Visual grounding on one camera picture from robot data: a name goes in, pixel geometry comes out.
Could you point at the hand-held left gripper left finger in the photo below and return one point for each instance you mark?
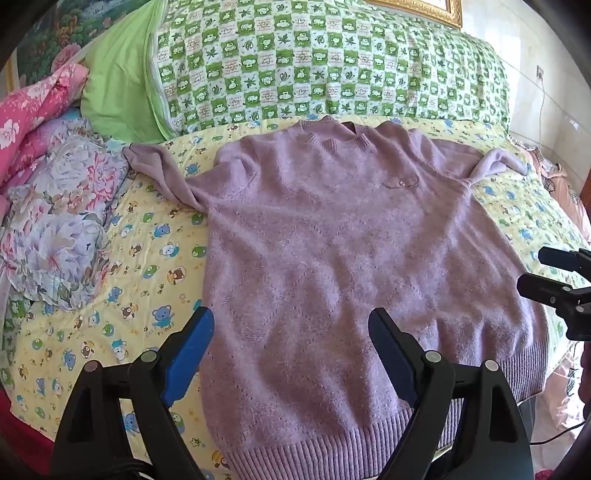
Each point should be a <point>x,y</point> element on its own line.
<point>190,353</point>

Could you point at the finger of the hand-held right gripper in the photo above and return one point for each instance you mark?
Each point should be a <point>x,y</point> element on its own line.
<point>565,259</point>
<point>549,288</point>

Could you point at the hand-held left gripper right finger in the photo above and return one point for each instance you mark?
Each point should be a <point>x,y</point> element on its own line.
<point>392,353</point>

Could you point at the purple knit sweater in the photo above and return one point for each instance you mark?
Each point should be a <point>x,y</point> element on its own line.
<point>323,254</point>

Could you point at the pink plaid cloth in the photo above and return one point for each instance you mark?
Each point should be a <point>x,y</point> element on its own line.
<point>558,189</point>

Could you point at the yellow cartoon bed sheet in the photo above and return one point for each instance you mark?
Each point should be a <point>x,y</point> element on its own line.
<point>138,286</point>

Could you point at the red cloth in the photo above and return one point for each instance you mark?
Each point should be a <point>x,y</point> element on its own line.
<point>23,438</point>

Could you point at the pale floral blanket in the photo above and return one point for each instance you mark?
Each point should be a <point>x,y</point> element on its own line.
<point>60,207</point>

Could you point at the pink floral blanket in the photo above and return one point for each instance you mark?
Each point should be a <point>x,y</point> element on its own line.
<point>27,115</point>

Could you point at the green checked quilt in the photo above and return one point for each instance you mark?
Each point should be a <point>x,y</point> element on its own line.
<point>300,60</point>

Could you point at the gold picture frame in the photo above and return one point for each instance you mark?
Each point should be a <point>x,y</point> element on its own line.
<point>455,14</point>

